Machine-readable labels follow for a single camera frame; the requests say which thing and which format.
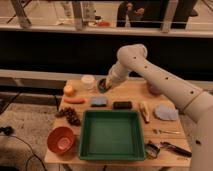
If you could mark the wooden table board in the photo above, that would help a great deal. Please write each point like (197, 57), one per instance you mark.
(135, 91)

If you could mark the orange bowl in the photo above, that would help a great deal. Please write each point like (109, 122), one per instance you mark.
(60, 140)

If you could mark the pink sausage toy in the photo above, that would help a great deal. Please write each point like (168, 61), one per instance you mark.
(74, 100)

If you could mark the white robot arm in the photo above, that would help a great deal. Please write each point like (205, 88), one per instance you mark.
(188, 98)

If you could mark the yellow banana toy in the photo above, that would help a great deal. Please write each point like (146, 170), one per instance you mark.
(144, 111)

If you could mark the white plastic cup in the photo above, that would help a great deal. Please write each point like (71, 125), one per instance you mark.
(88, 81)

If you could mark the dark red plate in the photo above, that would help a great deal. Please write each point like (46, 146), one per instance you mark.
(153, 90)

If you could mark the person in background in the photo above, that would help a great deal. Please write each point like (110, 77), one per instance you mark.
(132, 10)

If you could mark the purple grape bunch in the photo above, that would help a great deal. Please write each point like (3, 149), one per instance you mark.
(70, 114)

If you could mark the light blue cloth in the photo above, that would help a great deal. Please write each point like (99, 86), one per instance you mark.
(166, 113)

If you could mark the green plastic tray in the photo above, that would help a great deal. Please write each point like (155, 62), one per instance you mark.
(111, 135)

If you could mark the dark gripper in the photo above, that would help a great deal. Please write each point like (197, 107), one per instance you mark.
(108, 85)

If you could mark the blue sponge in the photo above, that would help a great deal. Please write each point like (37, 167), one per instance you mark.
(98, 101)

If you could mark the black rectangular block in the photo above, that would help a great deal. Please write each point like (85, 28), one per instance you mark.
(122, 105)

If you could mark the black handled tool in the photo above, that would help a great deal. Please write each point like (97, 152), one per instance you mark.
(176, 149)

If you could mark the metal fork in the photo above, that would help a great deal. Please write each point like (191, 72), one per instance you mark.
(166, 132)

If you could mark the dark green cup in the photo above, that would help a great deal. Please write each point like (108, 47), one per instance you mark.
(102, 86)

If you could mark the small metal clip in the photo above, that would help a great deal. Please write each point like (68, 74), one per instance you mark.
(152, 150)

